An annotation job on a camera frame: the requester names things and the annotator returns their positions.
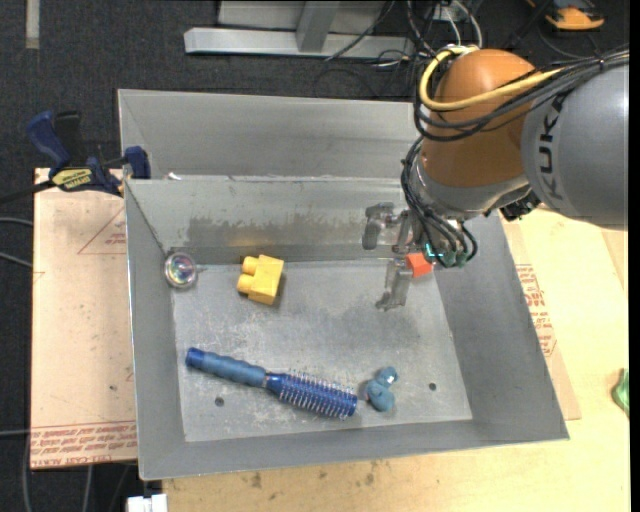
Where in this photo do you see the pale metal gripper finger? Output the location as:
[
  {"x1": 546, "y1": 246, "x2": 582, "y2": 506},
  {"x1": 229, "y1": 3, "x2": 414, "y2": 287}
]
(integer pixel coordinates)
[
  {"x1": 361, "y1": 201, "x2": 402, "y2": 252},
  {"x1": 375, "y1": 256, "x2": 416, "y2": 313}
]

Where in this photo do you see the small orange block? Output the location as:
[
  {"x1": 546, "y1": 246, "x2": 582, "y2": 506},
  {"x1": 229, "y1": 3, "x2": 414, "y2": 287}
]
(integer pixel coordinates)
[{"x1": 404, "y1": 251, "x2": 435, "y2": 280}]

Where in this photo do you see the grey metal bin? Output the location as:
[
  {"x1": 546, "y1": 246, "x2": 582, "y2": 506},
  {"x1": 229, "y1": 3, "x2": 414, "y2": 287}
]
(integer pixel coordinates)
[{"x1": 117, "y1": 88, "x2": 571, "y2": 482}]

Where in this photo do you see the blue toy figure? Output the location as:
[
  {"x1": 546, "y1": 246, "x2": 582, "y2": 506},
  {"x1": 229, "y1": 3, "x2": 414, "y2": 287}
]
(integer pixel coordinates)
[{"x1": 362, "y1": 365, "x2": 400, "y2": 413}]

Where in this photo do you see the yellow toy brick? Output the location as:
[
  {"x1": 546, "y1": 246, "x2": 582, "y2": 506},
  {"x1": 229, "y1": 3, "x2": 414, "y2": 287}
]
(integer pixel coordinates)
[{"x1": 235, "y1": 254, "x2": 286, "y2": 307}]

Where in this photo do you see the blue hairbrush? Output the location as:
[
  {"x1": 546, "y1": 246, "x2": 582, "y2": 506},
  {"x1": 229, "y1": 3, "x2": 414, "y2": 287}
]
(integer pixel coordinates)
[{"x1": 184, "y1": 346, "x2": 360, "y2": 421}]

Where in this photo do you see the shiny round spinning top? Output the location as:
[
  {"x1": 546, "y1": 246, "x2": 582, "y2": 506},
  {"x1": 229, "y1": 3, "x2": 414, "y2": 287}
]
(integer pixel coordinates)
[{"x1": 163, "y1": 251, "x2": 207, "y2": 291}]

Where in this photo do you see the green soft thing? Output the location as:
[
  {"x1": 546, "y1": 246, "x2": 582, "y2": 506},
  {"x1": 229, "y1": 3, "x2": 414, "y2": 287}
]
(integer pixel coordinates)
[{"x1": 611, "y1": 368, "x2": 630, "y2": 417}]

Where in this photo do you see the brown cardboard board, red print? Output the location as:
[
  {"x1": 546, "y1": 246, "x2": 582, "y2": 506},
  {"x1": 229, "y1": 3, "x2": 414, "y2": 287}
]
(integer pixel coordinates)
[{"x1": 30, "y1": 166, "x2": 583, "y2": 472}]

